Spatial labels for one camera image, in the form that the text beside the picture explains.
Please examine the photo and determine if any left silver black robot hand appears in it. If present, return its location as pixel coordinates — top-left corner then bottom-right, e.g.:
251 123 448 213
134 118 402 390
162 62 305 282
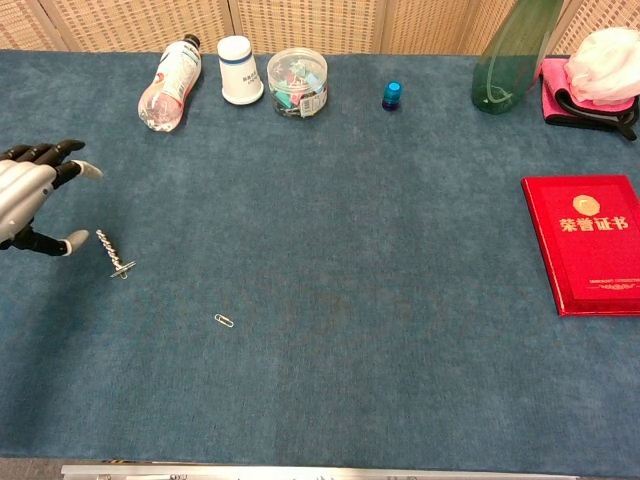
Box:
0 139 105 258

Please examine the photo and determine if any silver metal chain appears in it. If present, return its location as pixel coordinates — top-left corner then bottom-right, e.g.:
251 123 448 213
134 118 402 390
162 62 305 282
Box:
95 229 129 271

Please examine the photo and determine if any clear jar of binder clips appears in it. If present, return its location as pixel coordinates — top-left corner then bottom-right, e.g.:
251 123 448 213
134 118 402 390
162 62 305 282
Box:
266 47 330 119

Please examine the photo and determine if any clear plastic drink bottle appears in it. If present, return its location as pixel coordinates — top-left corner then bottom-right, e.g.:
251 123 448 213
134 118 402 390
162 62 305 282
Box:
137 33 204 133

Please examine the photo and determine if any white paper cup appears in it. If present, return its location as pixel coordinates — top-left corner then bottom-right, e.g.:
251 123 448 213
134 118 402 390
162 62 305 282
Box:
216 35 265 106

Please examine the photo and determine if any woven wicker folding screen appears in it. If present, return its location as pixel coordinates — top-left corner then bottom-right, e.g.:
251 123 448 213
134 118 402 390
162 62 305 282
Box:
0 0 640 56

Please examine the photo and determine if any blue felt table mat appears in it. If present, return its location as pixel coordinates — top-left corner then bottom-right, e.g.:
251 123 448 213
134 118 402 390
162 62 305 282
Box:
0 48 640 464

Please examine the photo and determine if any small blue stamp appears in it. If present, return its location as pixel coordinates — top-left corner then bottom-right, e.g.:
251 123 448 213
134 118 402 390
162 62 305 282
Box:
381 81 403 112

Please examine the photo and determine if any green glass bottle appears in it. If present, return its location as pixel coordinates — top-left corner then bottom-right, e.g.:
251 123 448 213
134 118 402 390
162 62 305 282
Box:
471 0 565 116

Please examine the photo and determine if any pink cloth with black trim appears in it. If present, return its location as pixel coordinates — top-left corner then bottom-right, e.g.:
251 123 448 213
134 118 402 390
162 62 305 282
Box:
541 57 640 141

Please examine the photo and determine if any red certificate book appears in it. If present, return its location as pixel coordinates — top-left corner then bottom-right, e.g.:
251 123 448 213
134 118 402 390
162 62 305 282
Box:
520 174 640 318

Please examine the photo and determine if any white mesh bath sponge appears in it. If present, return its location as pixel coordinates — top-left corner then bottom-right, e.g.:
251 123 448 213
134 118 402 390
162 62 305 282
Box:
564 27 640 106

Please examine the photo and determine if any aluminium rail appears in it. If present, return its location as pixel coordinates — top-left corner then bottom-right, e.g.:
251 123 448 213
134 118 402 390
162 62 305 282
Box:
60 463 581 480

